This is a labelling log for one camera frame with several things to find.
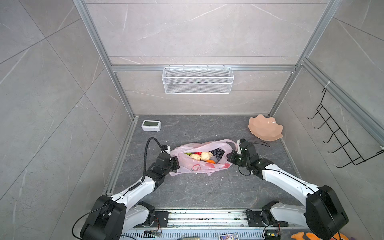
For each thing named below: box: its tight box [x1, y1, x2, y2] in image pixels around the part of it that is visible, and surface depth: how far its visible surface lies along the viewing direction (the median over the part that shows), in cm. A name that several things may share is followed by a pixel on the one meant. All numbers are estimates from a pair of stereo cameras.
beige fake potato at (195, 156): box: [190, 153, 201, 161], surface depth 92 cm
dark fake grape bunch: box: [209, 148, 226, 161], surface depth 94 cm
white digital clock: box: [141, 120, 162, 132], surface depth 110 cm
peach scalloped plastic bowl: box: [248, 114, 284, 141], surface depth 112 cm
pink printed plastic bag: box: [169, 139, 239, 176], surface depth 84 cm
